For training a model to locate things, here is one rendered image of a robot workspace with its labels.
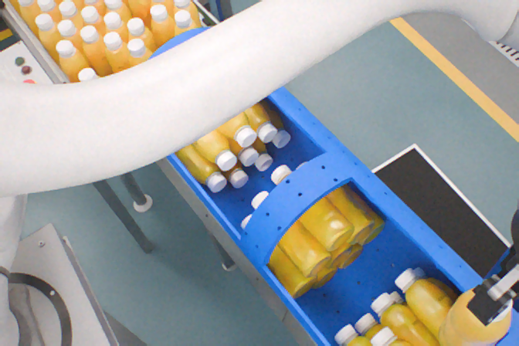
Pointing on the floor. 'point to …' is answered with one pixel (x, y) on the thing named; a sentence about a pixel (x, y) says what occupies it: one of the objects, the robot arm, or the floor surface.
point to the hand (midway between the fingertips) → (500, 293)
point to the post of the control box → (123, 214)
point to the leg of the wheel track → (222, 253)
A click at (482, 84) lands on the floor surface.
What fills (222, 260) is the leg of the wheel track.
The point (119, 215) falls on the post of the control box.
